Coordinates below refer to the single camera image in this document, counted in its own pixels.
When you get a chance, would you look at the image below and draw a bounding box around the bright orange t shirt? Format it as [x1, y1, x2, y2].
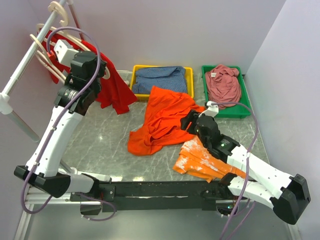
[127, 86, 205, 156]

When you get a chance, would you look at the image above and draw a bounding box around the beige plastic hanger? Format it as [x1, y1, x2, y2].
[30, 23, 111, 82]

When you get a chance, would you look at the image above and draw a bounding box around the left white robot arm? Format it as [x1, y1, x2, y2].
[13, 51, 106, 201]

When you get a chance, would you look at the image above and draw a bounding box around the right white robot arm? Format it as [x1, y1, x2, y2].
[180, 109, 311, 225]

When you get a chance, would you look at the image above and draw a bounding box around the beige empty hanger front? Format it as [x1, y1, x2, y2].
[29, 34, 66, 84]

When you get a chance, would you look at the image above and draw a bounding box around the red t shirt on hanger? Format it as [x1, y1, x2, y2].
[41, 33, 137, 115]

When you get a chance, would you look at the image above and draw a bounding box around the pink crumpled shirt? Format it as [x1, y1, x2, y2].
[204, 64, 242, 103]

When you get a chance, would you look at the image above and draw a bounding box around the blue checkered shirt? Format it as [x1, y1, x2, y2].
[132, 66, 188, 95]

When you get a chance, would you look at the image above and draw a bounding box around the beige hanger holding red shirt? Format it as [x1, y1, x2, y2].
[48, 0, 87, 50]

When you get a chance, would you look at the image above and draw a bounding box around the orange cloth with white paint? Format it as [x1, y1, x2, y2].
[172, 136, 246, 183]

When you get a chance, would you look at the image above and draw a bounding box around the green plastic bin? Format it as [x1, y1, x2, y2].
[201, 65, 251, 119]

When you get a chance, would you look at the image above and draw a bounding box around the yellow plastic bin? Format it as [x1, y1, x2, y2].
[129, 64, 195, 102]

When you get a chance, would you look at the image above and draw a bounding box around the black base bar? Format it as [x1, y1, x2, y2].
[94, 181, 237, 211]

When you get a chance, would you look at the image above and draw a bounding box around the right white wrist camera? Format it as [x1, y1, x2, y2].
[203, 101, 219, 118]

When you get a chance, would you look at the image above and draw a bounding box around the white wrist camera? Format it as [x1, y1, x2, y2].
[53, 39, 79, 68]
[203, 101, 219, 118]

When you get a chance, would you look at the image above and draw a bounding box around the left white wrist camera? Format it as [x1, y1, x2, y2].
[53, 39, 79, 68]

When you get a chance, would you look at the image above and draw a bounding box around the metal clothes rack rail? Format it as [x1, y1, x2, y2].
[0, 0, 67, 143]

